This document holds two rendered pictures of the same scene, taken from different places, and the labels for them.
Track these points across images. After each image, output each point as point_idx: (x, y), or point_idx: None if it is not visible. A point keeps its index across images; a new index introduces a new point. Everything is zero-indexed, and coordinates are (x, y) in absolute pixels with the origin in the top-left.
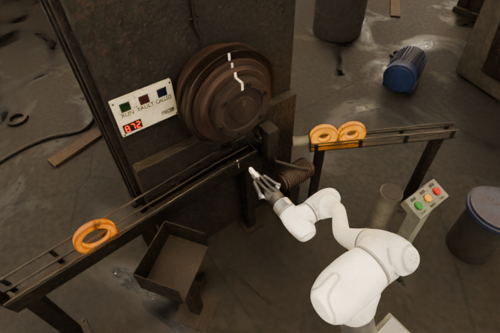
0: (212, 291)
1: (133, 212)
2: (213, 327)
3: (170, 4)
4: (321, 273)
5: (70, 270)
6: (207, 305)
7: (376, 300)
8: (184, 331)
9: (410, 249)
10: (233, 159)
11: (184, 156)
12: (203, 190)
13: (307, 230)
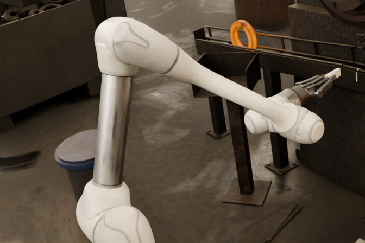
0: (268, 199)
1: (274, 48)
2: (228, 206)
3: None
4: None
5: (221, 49)
6: (252, 198)
7: (103, 48)
8: (224, 188)
9: (124, 24)
10: None
11: (327, 25)
12: (315, 73)
13: (250, 112)
